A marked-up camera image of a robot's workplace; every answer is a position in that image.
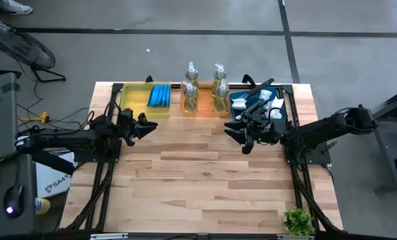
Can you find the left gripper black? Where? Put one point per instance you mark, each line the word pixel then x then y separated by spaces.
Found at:
pixel 128 121

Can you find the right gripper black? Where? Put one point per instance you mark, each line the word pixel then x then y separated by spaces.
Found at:
pixel 265 130

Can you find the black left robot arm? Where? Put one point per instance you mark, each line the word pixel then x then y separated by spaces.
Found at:
pixel 61 138

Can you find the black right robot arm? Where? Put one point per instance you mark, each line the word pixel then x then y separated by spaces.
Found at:
pixel 318 128

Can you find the teal blue plastic bin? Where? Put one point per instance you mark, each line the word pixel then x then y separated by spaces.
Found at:
pixel 233 111

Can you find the yellow translucent plastic bin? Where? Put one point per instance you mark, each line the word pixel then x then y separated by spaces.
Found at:
pixel 134 100

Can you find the orange translucent plastic bin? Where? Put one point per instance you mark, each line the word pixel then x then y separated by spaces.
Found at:
pixel 205 106

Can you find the yellow power plug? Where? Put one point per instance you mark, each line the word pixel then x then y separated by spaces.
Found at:
pixel 44 116

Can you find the small green artificial plant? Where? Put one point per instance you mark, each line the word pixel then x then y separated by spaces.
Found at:
pixel 298 221

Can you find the white cardboard box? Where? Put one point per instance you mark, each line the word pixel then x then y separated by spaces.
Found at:
pixel 51 180

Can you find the yellow and white container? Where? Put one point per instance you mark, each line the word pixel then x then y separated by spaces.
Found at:
pixel 42 206

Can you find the grey desk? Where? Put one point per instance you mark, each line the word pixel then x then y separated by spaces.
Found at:
pixel 1 133

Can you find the black floor fan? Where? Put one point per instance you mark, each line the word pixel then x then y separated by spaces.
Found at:
pixel 21 46

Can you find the black computer mouse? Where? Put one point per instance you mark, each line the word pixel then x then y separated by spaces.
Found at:
pixel 13 201

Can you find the grey equipment cart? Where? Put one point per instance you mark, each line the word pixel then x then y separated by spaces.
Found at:
pixel 391 143

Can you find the person's shoe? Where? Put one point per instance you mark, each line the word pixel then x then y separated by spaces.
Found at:
pixel 16 6

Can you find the black metal table frame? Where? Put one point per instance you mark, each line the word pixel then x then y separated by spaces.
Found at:
pixel 111 100

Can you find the black frame bracket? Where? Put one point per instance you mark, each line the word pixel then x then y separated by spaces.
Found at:
pixel 148 79
pixel 248 79

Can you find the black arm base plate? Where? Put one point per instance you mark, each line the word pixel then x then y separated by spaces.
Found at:
pixel 318 158
pixel 98 158

